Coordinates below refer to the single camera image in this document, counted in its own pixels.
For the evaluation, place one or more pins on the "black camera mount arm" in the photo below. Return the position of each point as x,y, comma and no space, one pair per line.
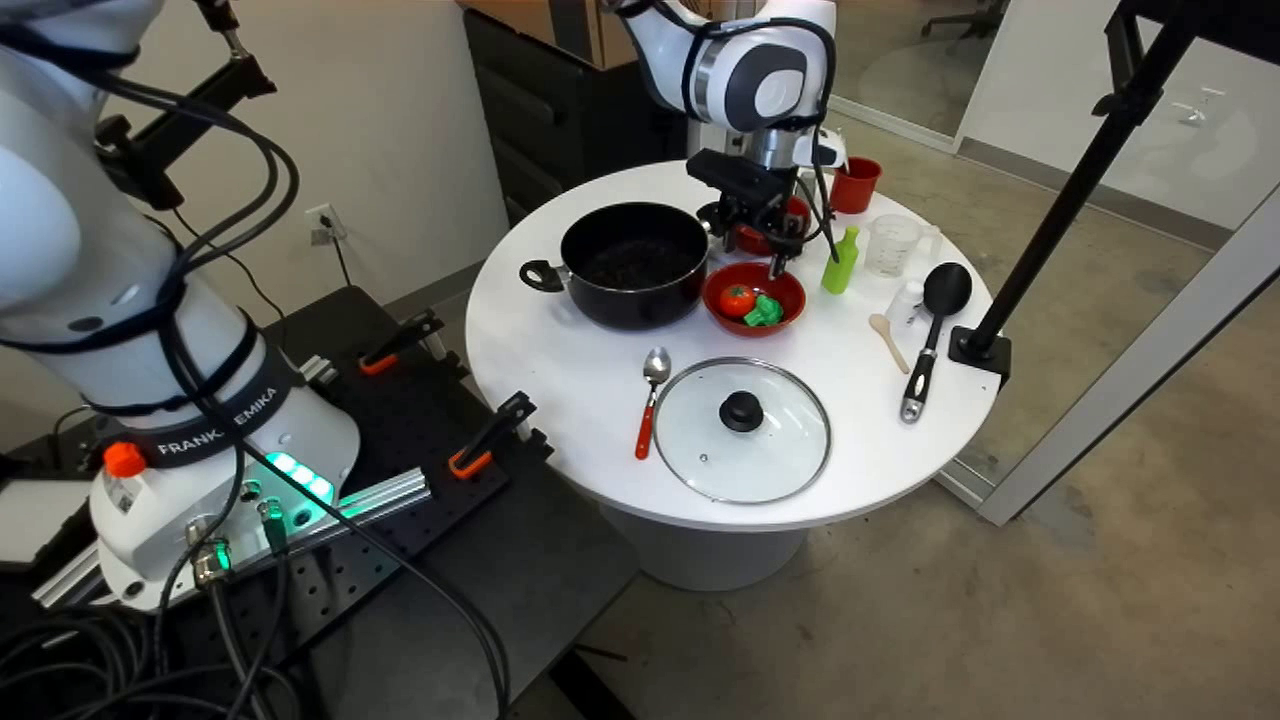
215,93

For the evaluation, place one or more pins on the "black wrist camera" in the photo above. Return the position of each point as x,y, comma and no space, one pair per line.
722,171

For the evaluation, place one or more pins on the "green plastic bottle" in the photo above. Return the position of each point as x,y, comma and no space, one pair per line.
844,268

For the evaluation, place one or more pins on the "glass lid black knob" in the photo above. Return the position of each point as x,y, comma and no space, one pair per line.
773,452

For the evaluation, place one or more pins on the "green toy broccoli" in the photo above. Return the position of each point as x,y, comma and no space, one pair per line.
764,315

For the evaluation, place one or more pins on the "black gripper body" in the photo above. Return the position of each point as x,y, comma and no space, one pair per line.
764,209

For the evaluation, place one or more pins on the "silver aluminium rail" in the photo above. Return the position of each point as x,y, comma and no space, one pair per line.
386,494

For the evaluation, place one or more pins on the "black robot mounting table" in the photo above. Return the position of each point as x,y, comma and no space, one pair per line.
532,560

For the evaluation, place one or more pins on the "clear plastic cup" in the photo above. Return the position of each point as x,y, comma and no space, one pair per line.
898,246

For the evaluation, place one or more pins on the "small wooden spoon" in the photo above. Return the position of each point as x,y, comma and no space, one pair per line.
886,342

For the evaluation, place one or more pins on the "red speckled bowl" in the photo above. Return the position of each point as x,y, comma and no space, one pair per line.
749,246

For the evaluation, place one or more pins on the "white framed door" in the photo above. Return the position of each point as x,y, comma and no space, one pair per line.
1135,357

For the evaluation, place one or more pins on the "red cup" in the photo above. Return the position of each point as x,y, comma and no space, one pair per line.
858,190

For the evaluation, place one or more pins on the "red toy tomato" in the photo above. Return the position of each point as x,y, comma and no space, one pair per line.
737,301

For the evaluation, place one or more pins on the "white wall outlet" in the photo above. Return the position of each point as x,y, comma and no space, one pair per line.
322,226

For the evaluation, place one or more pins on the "orange bowl with beans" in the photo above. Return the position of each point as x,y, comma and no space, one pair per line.
782,280

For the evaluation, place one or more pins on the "black ladle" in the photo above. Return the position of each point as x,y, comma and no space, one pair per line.
944,291

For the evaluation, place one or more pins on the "black tripod stand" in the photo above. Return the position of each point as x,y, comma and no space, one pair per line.
1064,200

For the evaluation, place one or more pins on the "black cabinet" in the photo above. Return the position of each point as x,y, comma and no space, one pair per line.
573,120

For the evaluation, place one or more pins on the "black cooking pot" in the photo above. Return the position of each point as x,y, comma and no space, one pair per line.
635,305

